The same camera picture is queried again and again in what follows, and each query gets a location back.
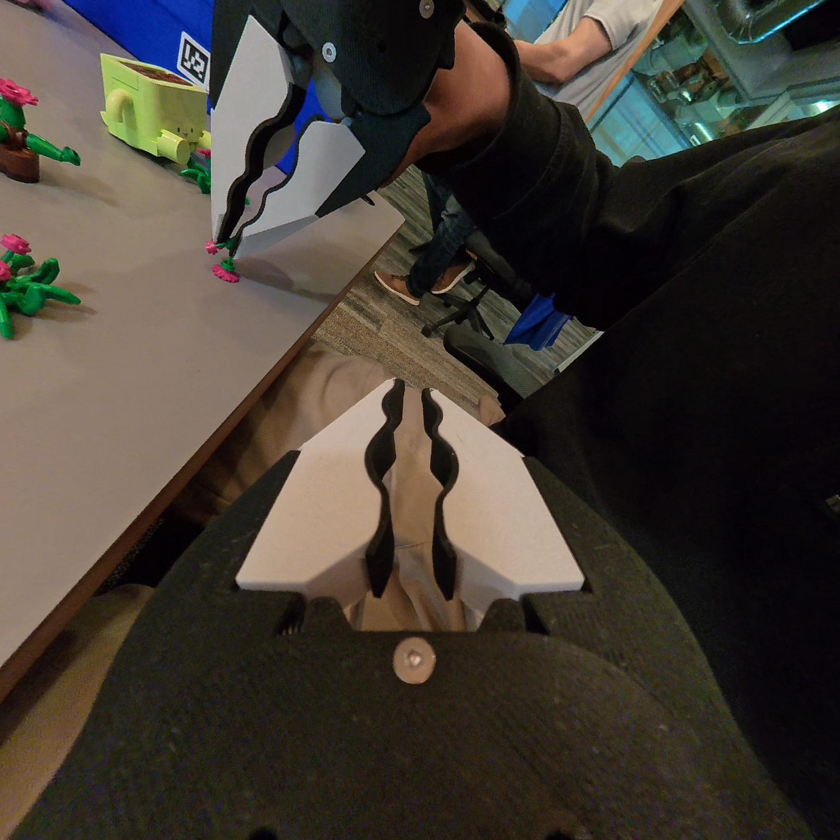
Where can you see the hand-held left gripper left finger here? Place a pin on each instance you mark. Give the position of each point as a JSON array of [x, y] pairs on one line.
[[315, 518]]

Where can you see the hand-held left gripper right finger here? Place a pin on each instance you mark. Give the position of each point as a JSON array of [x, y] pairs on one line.
[[512, 525]]

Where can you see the toy cactus pink flower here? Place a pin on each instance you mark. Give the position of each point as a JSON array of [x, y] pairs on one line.
[[19, 151]]

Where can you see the magenta toy flower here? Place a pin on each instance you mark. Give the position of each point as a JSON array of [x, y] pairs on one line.
[[226, 271]]

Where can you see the green toy plant pink flowers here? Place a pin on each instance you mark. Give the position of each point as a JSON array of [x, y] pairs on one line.
[[29, 289], [197, 174]]

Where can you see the lime green toy pot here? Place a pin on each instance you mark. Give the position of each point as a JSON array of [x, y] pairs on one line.
[[144, 105]]

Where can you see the wooden beam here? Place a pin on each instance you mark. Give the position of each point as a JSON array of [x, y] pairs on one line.
[[630, 59]]

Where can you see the person's right hand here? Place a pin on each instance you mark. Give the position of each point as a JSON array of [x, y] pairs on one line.
[[469, 98]]

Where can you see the blue plastic bin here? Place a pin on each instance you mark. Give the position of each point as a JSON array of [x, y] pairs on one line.
[[131, 26]]

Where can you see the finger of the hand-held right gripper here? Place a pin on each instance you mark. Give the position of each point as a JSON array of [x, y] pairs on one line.
[[321, 170], [249, 92]]

